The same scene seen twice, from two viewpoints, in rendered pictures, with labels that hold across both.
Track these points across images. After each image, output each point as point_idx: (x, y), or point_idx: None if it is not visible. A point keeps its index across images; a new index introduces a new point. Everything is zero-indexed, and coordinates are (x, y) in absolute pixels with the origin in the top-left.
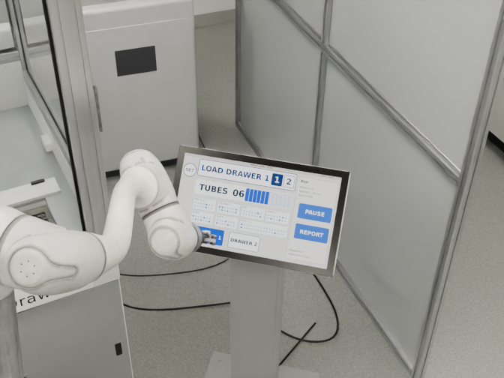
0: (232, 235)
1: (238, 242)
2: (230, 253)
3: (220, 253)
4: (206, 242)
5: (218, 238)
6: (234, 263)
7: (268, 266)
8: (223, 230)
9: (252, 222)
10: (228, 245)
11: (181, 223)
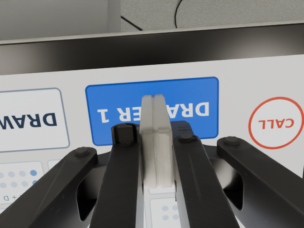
0: (56, 135)
1: (20, 116)
2: (37, 65)
3: (82, 53)
4: (116, 134)
5: (107, 113)
6: (96, 7)
7: (3, 23)
8: (98, 145)
9: (0, 197)
10: (57, 94)
11: None
